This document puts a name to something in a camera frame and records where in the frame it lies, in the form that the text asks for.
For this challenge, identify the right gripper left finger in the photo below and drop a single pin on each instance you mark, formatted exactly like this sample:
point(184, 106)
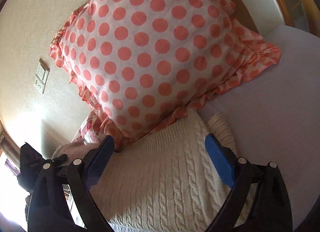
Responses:
point(49, 210)

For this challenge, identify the wooden door frame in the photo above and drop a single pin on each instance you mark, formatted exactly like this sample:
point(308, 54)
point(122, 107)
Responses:
point(301, 14)

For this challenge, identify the pink polka dot pillow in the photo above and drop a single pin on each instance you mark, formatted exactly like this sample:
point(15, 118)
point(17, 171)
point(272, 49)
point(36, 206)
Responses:
point(142, 64)

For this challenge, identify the white wall switch socket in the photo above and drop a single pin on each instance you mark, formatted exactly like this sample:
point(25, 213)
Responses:
point(41, 76)

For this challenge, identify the lavender bed sheet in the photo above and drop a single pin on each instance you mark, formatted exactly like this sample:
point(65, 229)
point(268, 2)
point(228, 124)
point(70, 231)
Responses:
point(276, 118)

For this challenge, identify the red checkered pillow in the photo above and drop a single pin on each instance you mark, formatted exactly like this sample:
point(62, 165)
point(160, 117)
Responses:
point(88, 136)

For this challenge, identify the cream cable-knit sweater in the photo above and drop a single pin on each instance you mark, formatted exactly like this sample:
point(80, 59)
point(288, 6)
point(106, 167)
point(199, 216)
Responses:
point(166, 181)

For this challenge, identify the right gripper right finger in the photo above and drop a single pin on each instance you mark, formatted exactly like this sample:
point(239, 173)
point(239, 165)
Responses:
point(270, 210)

